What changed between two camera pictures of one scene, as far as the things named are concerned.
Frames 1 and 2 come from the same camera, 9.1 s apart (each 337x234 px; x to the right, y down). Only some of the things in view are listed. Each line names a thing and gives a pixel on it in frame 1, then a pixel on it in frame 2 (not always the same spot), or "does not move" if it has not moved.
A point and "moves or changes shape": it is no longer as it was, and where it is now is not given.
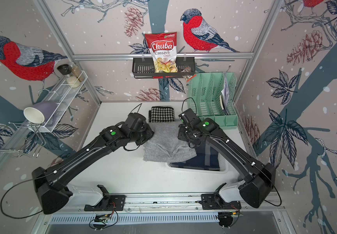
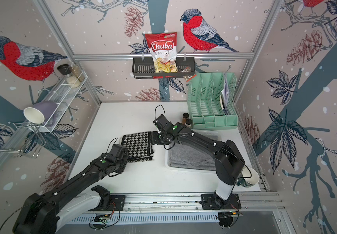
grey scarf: x=165 y=146 moves or changes shape
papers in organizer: x=224 y=96 does not move
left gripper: x=150 y=133 to x=121 y=170
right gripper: x=180 y=135 to x=154 y=141
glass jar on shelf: x=76 y=71 does not move
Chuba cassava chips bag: x=163 y=47 does not move
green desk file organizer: x=204 y=90 does not move
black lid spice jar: x=66 y=70 does not move
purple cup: x=41 y=112 does not move
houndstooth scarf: x=161 y=114 to x=139 y=146
